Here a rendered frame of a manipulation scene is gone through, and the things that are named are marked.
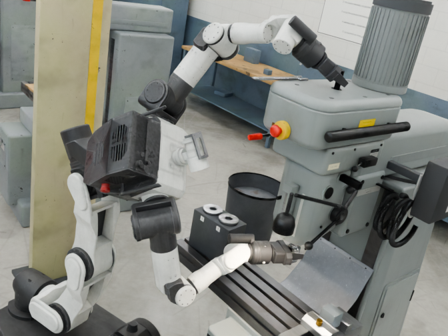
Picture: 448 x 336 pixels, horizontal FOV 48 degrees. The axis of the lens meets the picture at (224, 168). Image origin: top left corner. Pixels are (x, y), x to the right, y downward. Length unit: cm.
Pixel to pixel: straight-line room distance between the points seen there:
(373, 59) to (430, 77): 445
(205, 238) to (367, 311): 78
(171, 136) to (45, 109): 148
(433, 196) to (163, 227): 90
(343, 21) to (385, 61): 514
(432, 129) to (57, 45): 199
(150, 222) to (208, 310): 205
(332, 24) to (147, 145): 563
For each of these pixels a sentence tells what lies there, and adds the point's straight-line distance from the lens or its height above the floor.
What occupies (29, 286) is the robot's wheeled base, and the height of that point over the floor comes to 73.
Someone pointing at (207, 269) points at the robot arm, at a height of 121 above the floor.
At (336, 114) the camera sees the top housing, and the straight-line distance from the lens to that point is 156.
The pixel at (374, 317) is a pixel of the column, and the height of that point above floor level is 90.
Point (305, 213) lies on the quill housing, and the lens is 178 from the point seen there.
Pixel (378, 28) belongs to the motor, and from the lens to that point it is 185.
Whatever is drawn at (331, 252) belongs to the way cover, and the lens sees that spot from 232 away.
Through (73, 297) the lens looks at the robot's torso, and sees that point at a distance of 223.
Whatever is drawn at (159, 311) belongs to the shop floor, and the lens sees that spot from 352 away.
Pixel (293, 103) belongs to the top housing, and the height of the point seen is 185.
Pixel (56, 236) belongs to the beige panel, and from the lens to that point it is 350.
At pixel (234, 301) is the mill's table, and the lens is 214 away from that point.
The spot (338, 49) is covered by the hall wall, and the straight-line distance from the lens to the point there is 698.
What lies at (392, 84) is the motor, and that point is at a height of 193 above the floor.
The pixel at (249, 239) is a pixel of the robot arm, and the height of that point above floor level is 129.
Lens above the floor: 222
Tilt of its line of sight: 22 degrees down
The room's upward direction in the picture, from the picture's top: 11 degrees clockwise
